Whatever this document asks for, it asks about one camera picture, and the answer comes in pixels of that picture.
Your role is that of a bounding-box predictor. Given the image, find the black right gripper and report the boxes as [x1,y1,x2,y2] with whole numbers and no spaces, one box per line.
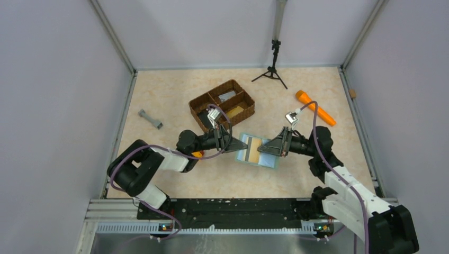
[258,126,317,157]

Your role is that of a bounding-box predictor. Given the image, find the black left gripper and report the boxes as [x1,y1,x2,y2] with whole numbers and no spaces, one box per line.
[191,124,248,153]

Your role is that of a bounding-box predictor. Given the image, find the green card holder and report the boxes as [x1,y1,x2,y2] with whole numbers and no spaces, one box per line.
[235,133,279,169]

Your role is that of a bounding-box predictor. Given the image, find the tan striped credit card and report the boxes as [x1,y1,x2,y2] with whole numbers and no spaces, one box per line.
[243,136,263,165]

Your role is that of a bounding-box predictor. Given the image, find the grey striped credit card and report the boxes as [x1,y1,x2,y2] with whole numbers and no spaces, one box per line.
[218,90,237,102]

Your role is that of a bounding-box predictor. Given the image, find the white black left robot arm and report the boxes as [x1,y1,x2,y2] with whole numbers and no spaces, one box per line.
[107,125,248,219]

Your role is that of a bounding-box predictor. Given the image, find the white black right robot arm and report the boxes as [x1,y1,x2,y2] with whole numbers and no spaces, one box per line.
[258,126,420,253]

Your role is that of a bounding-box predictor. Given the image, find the yellow card in basket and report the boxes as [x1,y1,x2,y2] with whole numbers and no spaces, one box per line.
[227,106,244,118]

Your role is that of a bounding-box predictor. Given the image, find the orange red toy block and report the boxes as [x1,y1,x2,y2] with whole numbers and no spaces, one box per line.
[192,151,205,158]

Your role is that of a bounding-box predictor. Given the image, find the black item in basket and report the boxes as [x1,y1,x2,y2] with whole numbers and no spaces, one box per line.
[197,109,211,128]

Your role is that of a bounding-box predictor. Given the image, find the brown wicker divided basket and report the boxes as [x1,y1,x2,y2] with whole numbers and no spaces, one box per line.
[188,79,255,132]

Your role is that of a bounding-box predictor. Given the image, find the orange flashlight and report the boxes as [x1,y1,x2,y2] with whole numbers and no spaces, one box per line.
[295,90,336,126]

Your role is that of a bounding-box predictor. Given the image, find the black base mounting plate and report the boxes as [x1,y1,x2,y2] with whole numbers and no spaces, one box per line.
[137,198,346,232]

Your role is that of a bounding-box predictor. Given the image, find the small wooden block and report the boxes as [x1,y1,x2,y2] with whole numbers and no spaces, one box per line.
[348,88,356,99]

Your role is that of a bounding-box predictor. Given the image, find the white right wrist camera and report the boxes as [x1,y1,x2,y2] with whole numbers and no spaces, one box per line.
[285,108,302,131]

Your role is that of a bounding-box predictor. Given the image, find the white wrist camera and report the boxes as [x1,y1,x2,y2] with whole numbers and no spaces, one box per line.
[207,108,222,129]
[285,108,302,131]

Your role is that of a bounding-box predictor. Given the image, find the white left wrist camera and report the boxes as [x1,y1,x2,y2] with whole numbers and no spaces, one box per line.
[207,108,222,129]

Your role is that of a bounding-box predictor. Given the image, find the black camera tripod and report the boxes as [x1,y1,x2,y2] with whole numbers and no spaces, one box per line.
[251,40,288,89]

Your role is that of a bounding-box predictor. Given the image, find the aluminium frame rail front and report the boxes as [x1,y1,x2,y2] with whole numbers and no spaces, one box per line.
[84,198,404,235]

